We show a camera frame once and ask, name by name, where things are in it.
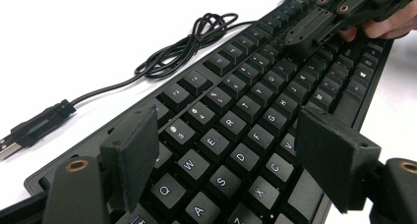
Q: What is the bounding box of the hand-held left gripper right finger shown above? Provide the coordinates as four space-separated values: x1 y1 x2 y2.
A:
294 106 384 215

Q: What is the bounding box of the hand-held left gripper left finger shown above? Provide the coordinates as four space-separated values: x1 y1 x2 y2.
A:
99 103 160 214

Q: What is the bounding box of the black computer keyboard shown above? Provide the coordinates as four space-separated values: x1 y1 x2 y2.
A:
23 0 394 224

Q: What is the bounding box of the black keyboard cable with plug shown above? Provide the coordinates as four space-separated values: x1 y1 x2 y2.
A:
0 0 295 162

